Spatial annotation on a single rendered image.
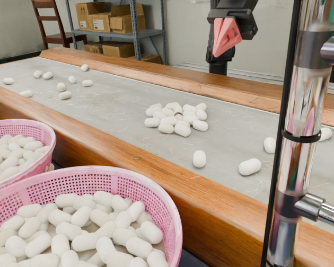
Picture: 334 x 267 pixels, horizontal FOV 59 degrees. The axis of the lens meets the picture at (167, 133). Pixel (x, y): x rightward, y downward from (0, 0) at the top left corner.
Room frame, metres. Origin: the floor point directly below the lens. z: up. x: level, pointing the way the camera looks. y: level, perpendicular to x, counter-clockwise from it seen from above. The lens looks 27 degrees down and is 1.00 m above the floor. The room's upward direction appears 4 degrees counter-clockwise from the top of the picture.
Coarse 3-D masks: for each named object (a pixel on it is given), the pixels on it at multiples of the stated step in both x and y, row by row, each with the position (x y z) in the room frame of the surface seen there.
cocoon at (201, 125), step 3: (195, 120) 0.53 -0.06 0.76; (198, 120) 0.52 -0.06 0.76; (192, 123) 0.53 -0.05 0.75; (195, 123) 0.52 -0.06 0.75; (198, 123) 0.52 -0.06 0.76; (201, 123) 0.51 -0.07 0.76; (204, 123) 0.51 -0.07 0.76; (195, 126) 0.52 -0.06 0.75; (198, 126) 0.51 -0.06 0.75; (201, 126) 0.51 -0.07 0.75; (204, 126) 0.51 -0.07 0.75; (207, 126) 0.51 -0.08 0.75; (198, 129) 0.51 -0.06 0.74; (201, 129) 0.51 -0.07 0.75; (204, 129) 0.51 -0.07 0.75
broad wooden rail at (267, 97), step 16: (64, 48) 1.36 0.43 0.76; (80, 64) 1.11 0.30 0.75; (96, 64) 1.05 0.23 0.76; (112, 64) 1.00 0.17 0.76; (128, 64) 0.99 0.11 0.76; (144, 64) 0.98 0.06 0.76; (160, 64) 0.96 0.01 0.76; (144, 80) 0.86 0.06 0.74; (160, 80) 0.83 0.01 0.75; (176, 80) 0.79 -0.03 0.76; (192, 80) 0.77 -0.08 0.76; (208, 80) 0.76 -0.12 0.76; (224, 80) 0.75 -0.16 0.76; (240, 80) 0.74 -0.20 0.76; (208, 96) 0.70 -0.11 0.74; (224, 96) 0.67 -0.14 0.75; (240, 96) 0.65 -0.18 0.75; (256, 96) 0.63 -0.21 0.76; (272, 96) 0.61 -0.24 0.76; (272, 112) 0.58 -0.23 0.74
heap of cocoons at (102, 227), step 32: (96, 192) 0.34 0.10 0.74; (32, 224) 0.28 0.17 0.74; (64, 224) 0.28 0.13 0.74; (96, 224) 0.30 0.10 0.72; (128, 224) 0.28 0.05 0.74; (0, 256) 0.23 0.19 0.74; (32, 256) 0.24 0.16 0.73; (64, 256) 0.23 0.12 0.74; (96, 256) 0.24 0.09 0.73; (128, 256) 0.22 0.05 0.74; (160, 256) 0.22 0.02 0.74
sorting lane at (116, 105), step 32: (32, 64) 1.19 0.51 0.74; (64, 64) 1.16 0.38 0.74; (32, 96) 0.79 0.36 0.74; (96, 96) 0.76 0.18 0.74; (128, 96) 0.74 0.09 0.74; (160, 96) 0.73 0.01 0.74; (192, 96) 0.71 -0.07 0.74; (96, 128) 0.56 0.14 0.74; (128, 128) 0.55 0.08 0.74; (192, 128) 0.53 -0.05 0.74; (224, 128) 0.52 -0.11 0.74; (256, 128) 0.51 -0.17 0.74; (320, 128) 0.50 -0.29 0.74; (192, 160) 0.41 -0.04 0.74; (224, 160) 0.41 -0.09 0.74; (320, 160) 0.39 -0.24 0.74; (256, 192) 0.32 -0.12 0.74; (320, 192) 0.31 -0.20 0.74; (320, 224) 0.26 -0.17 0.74
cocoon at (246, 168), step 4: (248, 160) 0.37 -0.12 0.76; (252, 160) 0.37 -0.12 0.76; (256, 160) 0.37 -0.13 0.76; (240, 164) 0.37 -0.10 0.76; (244, 164) 0.36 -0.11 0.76; (248, 164) 0.36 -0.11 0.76; (252, 164) 0.36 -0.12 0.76; (256, 164) 0.36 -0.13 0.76; (260, 164) 0.37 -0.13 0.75; (240, 168) 0.36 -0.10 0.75; (244, 168) 0.36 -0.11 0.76; (248, 168) 0.36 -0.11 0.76; (252, 168) 0.36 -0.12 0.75; (256, 168) 0.36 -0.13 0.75; (240, 172) 0.36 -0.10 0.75; (244, 172) 0.36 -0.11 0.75; (248, 172) 0.35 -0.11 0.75; (252, 172) 0.36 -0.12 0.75
